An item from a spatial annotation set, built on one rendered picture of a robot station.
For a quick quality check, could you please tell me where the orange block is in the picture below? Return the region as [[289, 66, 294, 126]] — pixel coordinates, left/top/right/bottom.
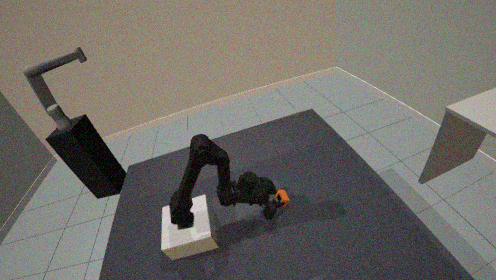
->
[[274, 189, 289, 207]]

